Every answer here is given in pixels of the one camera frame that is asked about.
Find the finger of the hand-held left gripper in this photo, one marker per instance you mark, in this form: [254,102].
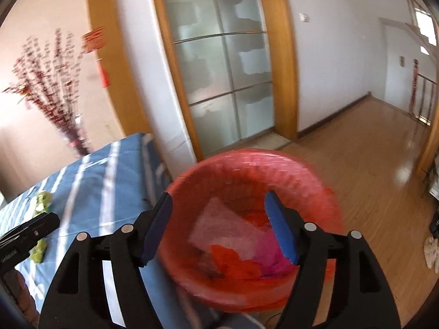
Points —
[37,226]

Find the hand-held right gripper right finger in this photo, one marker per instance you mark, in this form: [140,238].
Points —
[283,229]

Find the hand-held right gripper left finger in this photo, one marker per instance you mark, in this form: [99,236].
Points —
[157,233]

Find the green wrapper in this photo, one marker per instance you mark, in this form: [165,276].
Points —
[44,202]

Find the magenta plastic bag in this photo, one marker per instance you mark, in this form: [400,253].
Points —
[271,257]

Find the knotted red plastic bag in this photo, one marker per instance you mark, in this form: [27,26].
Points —
[236,264]

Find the white bubble wrap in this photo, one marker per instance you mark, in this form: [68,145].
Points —
[223,229]

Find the lattice plastic wastebasket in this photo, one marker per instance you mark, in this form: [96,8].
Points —
[236,181]

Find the person's left hand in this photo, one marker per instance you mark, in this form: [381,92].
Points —
[24,298]

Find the blue striped tablecloth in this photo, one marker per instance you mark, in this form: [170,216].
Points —
[113,185]

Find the glass vase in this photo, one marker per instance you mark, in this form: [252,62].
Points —
[80,144]

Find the red berry branches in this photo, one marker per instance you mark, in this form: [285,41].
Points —
[51,102]

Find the white crumpled cloth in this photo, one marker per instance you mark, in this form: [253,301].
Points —
[431,252]

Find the dark shoes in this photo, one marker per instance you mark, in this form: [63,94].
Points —
[435,224]

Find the frosted glass sliding door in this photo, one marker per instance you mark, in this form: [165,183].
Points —
[212,75]

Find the red hanging tassel ornament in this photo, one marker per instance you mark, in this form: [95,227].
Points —
[94,37]

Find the staircase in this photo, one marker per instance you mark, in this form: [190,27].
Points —
[411,31]

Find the wooden door frame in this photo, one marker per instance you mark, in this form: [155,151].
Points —
[281,75]

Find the wooden wall trim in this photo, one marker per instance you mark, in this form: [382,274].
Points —
[116,75]

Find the wooden doorway frame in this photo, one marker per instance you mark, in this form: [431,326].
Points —
[430,144]

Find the wooden stair newel post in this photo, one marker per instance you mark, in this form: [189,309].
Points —
[415,85]

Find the brown wall plate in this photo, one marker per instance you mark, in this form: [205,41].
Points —
[401,61]

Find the small white light switch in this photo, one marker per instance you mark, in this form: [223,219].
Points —
[304,17]

